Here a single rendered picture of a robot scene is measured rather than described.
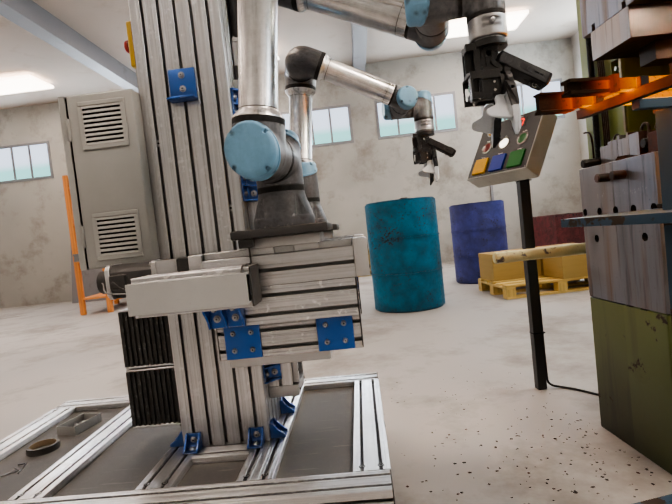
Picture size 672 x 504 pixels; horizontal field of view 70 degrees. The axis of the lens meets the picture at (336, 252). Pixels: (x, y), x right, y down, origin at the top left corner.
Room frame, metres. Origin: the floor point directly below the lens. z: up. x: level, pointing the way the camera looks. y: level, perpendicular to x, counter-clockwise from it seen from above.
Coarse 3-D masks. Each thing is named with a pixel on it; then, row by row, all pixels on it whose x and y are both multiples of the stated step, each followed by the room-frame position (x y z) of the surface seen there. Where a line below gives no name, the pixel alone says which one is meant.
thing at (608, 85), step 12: (564, 84) 0.95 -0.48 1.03; (576, 84) 0.95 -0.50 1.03; (588, 84) 0.95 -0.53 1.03; (600, 84) 0.96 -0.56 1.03; (612, 84) 0.95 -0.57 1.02; (624, 84) 0.96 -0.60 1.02; (636, 84) 0.96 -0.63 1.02; (564, 96) 0.95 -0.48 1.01; (576, 96) 0.96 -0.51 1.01; (600, 96) 0.98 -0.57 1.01
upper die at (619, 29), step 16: (624, 16) 1.46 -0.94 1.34; (640, 16) 1.44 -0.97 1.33; (656, 16) 1.44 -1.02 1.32; (592, 32) 1.63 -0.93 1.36; (608, 32) 1.54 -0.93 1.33; (624, 32) 1.47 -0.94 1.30; (640, 32) 1.44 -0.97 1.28; (656, 32) 1.44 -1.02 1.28; (592, 48) 1.63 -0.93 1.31; (608, 48) 1.55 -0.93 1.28; (624, 48) 1.54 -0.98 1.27
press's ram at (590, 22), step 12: (588, 0) 1.63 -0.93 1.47; (600, 0) 1.57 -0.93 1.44; (612, 0) 1.51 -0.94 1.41; (624, 0) 1.46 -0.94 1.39; (636, 0) 1.41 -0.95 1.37; (648, 0) 1.42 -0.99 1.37; (660, 0) 1.43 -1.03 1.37; (588, 12) 1.64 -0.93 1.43; (600, 12) 1.57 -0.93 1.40; (612, 12) 1.51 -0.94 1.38; (588, 24) 1.65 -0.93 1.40; (600, 24) 1.58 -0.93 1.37; (588, 36) 1.67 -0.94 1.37
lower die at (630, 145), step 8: (632, 136) 1.47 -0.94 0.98; (640, 136) 1.44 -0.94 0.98; (608, 144) 1.59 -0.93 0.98; (616, 144) 1.55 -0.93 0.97; (624, 144) 1.51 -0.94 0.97; (632, 144) 1.47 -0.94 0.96; (600, 152) 1.64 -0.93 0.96; (608, 152) 1.59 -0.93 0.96; (616, 152) 1.55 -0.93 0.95; (624, 152) 1.51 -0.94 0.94; (632, 152) 1.47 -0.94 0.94; (640, 152) 1.44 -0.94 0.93; (648, 152) 1.44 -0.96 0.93; (608, 160) 1.60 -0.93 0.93
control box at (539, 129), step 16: (528, 112) 2.02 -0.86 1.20; (512, 128) 2.05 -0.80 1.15; (528, 128) 1.97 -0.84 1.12; (544, 128) 1.93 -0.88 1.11; (480, 144) 2.21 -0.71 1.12; (512, 144) 2.01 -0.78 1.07; (528, 144) 1.93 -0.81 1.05; (544, 144) 1.93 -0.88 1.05; (528, 160) 1.89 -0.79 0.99; (480, 176) 2.10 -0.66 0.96; (496, 176) 2.04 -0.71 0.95; (512, 176) 1.99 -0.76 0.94; (528, 176) 1.94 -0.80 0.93
